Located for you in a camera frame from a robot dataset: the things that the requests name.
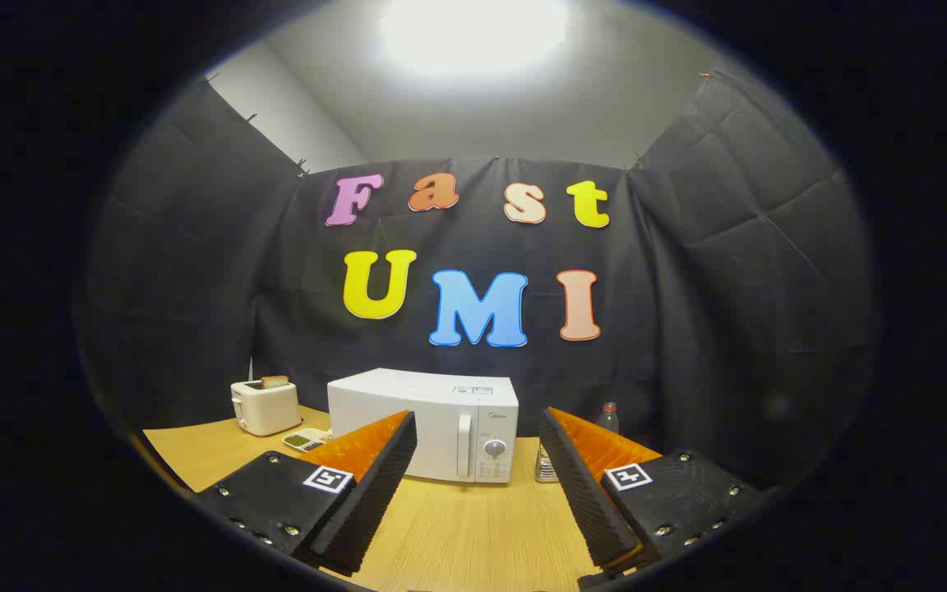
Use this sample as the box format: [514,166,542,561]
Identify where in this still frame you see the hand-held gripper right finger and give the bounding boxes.
[538,406,770,589]

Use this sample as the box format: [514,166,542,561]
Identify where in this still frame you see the ceiling light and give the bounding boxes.
[379,0,569,79]

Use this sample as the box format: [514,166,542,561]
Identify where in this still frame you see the white divided dish with beans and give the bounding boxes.
[283,428,335,453]

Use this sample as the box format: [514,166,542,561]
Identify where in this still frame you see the white pop-up toaster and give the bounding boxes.
[230,380,303,437]

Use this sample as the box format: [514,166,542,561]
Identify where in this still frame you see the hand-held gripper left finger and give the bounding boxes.
[191,409,418,576]

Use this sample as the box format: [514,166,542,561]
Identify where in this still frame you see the wire mesh basket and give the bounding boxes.
[534,440,561,483]

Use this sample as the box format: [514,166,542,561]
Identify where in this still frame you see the white toaster oven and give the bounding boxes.
[327,368,520,484]

